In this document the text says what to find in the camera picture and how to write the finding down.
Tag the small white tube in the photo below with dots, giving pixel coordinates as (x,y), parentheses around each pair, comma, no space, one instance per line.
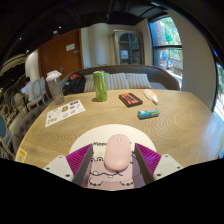
(150,96)

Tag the yellow sticker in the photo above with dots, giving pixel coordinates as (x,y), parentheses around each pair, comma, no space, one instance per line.
(20,155)

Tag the small teal pack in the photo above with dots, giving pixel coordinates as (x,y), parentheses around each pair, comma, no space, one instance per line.
(148,114)

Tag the green drink can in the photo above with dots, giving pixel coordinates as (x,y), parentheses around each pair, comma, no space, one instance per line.
(100,86)

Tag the brown wooden door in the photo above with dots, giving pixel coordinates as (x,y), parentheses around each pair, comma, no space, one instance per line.
(60,56)

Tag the white sticker sheet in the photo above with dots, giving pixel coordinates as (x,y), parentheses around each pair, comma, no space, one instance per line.
(65,112)

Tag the person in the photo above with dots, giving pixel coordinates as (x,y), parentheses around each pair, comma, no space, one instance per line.
(26,87)

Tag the arched glass-door cabinet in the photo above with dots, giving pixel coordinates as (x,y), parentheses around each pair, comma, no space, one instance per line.
(129,48)

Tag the black box with orange print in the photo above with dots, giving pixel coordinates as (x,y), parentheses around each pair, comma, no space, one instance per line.
(130,99)

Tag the group of white chairs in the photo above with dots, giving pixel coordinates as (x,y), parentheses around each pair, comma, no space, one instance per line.
(36,93)

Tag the striped cushion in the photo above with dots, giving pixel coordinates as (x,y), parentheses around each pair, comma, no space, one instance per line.
(89,83)
(116,81)
(139,80)

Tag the black backpack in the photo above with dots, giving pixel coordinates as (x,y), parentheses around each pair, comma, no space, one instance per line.
(75,85)

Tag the brown curved sofa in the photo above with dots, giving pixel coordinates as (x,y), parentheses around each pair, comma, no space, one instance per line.
(163,78)

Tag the pink computer mouse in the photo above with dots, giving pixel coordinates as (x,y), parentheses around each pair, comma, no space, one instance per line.
(118,152)

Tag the grey tufted chair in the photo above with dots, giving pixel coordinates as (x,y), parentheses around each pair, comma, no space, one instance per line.
(25,125)

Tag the clear tumbler with white lid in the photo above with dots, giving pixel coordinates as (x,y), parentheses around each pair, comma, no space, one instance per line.
(56,89)

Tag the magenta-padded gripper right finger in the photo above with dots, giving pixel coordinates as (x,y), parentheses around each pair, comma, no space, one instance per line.
(150,158)

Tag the white mouse pad pink rest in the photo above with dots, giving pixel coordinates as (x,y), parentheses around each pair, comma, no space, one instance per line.
(100,133)

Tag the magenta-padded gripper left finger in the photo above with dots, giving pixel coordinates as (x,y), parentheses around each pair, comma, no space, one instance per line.
(79,159)

